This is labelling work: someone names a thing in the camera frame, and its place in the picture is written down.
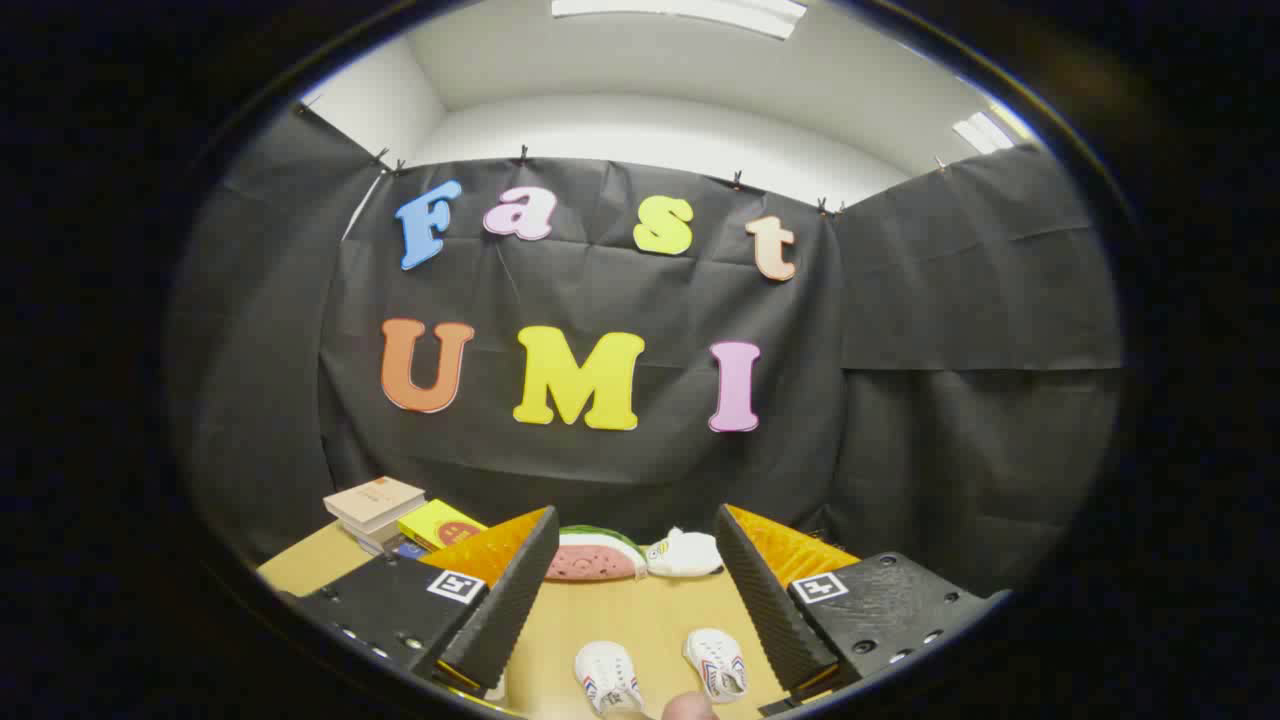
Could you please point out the grey book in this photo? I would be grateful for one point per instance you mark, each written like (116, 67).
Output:
(375, 540)

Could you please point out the watermelon slice plush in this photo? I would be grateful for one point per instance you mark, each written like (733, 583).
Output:
(592, 558)

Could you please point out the ceiling light panel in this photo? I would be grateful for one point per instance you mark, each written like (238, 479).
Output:
(985, 132)

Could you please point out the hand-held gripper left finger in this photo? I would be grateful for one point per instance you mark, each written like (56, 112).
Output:
(505, 610)

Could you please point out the white canvas shoe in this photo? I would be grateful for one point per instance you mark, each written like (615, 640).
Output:
(608, 678)
(716, 663)

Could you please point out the yellow book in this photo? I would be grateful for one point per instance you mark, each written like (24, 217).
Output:
(440, 522)

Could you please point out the blue book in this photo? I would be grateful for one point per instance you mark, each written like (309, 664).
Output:
(410, 550)

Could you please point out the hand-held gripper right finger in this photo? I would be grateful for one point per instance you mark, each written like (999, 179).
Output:
(770, 600)

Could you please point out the black backdrop cloth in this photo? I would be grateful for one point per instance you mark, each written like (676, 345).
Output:
(620, 290)

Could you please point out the white plush toy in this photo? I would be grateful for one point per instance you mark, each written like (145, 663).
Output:
(688, 553)

